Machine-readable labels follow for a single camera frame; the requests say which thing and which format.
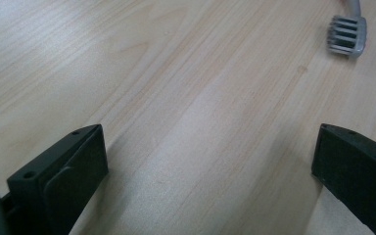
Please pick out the pink and grey toothbrush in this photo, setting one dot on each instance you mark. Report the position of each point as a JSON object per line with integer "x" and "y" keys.
{"x": 355, "y": 32}

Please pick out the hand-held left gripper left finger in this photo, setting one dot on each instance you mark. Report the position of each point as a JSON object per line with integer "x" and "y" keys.
{"x": 62, "y": 182}

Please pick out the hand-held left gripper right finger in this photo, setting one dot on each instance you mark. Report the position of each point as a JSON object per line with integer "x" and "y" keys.
{"x": 355, "y": 169}

